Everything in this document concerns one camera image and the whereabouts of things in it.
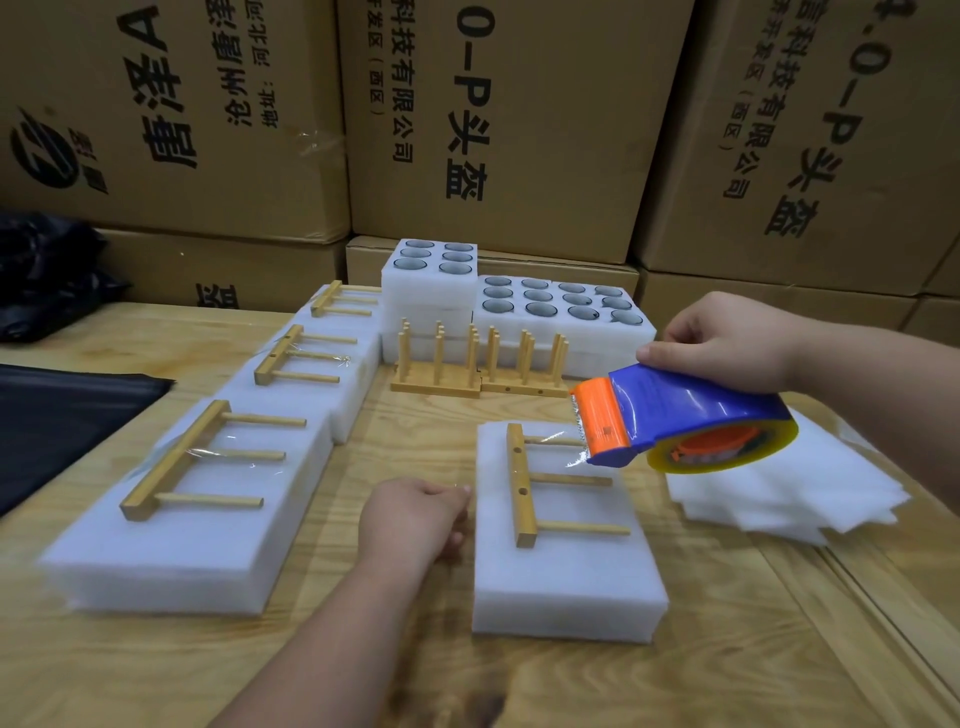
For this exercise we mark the person's left hand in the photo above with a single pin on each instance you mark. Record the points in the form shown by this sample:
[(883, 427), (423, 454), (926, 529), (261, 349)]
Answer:
[(413, 525)]

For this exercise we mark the person's right hand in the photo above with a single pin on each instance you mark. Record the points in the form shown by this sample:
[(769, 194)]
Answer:
[(728, 342)]

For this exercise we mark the orange and blue tape dispenser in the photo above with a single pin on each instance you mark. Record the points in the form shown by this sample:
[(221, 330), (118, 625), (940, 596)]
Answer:
[(675, 405)]

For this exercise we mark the row of wooden peg racks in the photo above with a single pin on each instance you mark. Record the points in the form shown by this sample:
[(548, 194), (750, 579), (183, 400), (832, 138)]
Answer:
[(435, 387)]

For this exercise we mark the pile of white foam sheets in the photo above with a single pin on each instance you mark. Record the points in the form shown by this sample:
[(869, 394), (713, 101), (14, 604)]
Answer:
[(810, 495)]

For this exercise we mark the stack of white foam trays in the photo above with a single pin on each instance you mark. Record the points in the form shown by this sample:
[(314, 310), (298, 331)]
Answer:
[(428, 300)]

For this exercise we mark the person's right forearm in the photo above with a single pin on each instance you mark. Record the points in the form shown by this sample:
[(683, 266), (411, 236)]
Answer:
[(893, 398)]

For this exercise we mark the person's left forearm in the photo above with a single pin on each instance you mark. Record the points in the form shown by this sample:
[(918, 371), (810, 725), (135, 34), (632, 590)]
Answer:
[(323, 653)]

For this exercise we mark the stack of brown cardboard boxes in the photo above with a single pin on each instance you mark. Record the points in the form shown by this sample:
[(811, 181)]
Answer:
[(510, 120)]

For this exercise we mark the black plastic bags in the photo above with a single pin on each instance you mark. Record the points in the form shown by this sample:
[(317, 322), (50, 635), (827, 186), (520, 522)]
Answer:
[(68, 428)]

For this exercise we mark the black plastic bag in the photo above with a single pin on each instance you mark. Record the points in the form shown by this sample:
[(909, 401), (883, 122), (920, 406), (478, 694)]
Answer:
[(53, 278)]

